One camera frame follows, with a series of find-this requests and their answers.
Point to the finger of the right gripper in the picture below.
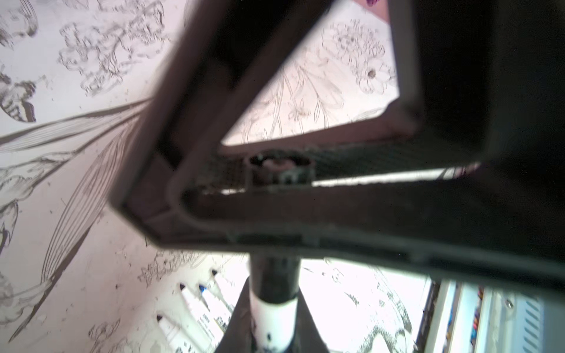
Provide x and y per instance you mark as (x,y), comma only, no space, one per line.
(228,55)
(494,222)

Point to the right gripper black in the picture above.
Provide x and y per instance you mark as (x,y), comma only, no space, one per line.
(488,74)

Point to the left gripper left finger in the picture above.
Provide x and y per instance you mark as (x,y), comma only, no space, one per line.
(238,337)

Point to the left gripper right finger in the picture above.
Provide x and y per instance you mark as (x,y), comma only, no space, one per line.
(306,337)

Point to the white vented cable duct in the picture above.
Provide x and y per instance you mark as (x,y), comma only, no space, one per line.
(528,325)

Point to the aluminium front rail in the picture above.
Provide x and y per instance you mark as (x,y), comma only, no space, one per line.
(461,317)

